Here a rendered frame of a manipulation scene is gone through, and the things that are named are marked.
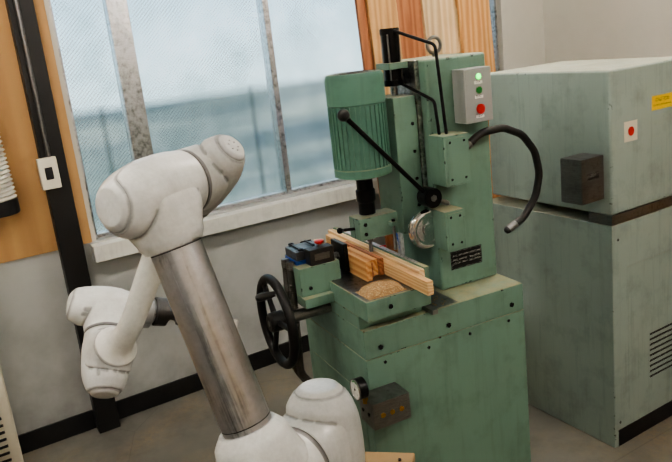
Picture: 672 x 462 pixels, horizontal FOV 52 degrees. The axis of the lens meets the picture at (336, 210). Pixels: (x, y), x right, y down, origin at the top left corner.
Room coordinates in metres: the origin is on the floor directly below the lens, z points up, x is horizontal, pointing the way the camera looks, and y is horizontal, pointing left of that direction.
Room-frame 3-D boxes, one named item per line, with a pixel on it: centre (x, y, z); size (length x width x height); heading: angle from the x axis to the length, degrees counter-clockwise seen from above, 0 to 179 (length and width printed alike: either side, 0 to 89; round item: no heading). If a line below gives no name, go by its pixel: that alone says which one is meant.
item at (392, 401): (1.78, -0.08, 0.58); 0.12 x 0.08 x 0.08; 115
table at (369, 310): (2.07, 0.02, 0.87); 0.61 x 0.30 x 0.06; 25
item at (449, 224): (2.01, -0.33, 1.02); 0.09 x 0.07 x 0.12; 25
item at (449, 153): (2.02, -0.35, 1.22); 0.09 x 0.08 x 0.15; 115
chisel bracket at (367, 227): (2.08, -0.11, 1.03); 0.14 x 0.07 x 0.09; 115
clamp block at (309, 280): (2.03, 0.10, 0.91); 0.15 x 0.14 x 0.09; 25
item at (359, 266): (2.04, -0.03, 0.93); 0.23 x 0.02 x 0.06; 25
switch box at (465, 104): (2.08, -0.45, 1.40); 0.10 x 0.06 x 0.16; 115
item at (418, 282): (2.07, -0.10, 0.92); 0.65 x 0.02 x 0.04; 25
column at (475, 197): (2.20, -0.36, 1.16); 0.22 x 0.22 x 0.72; 25
